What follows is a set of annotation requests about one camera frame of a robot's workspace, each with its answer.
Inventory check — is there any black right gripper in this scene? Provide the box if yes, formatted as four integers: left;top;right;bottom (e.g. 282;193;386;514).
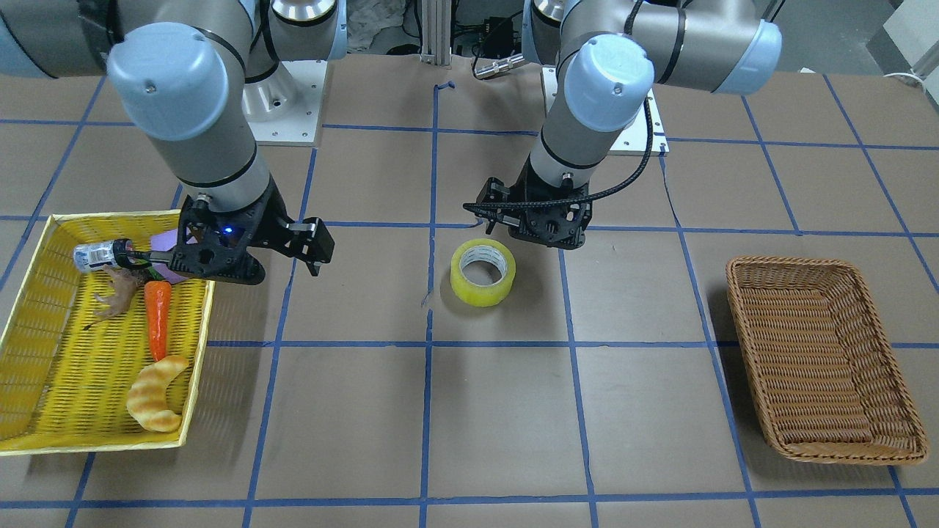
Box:
167;181;335;285

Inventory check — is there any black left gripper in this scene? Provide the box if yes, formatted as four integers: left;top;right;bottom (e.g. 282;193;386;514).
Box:
464;161;593;250

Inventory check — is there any yellow tape roll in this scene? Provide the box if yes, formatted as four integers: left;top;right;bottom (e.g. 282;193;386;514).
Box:
450;238;516;307

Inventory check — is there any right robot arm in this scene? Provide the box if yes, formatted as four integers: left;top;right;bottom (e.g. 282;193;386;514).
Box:
2;1;348;285

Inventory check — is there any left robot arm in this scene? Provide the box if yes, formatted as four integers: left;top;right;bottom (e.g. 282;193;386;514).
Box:
465;1;783;250

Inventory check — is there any purple foam cube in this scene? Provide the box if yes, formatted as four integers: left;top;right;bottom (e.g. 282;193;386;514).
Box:
150;228;190;285

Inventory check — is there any orange toy carrot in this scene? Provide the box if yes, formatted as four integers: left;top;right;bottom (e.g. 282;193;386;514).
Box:
144;280;173;362

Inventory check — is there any brown toy root figure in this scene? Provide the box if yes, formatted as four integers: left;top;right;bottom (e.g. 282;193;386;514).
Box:
81;267;152;331

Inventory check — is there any small labelled bottle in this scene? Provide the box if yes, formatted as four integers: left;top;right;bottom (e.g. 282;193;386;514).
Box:
73;238;138;274

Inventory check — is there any toy croissant bread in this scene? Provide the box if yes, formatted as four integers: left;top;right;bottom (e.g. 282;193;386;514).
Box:
126;355;190;433

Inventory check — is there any yellow woven basket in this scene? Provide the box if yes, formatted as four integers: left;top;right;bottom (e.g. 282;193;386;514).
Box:
1;210;215;457

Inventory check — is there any brown wicker basket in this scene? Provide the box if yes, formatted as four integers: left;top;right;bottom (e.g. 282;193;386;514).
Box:
726;255;929;466

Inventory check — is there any black corrugated cable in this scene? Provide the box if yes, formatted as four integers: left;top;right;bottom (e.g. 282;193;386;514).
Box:
464;95;655;217

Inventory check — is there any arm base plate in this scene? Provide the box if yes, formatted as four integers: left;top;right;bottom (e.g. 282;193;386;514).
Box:
242;61;329;147
541;66;670;156

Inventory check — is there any aluminium frame post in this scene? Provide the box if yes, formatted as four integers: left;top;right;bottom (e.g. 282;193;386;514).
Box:
418;1;453;69

